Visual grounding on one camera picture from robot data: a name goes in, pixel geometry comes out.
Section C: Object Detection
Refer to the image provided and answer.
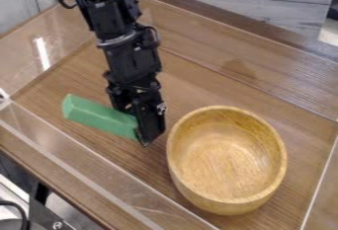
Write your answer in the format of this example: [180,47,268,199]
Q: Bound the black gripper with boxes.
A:
[96,26,167,147]

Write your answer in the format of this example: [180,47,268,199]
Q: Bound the green rectangular block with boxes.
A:
[60,94,137,140]

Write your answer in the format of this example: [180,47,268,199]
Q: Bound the brown wooden bowl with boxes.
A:
[167,106,287,215]

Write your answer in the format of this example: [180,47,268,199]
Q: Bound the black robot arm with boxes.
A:
[73,0,167,145]

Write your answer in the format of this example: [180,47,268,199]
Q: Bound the black table leg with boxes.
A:
[32,183,52,205]

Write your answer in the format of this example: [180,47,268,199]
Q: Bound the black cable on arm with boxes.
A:
[139,26,161,49]

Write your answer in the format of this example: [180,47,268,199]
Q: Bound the clear acrylic tray wall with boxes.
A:
[0,0,338,230]

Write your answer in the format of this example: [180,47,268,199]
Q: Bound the black cable near floor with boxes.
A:
[0,198,32,230]

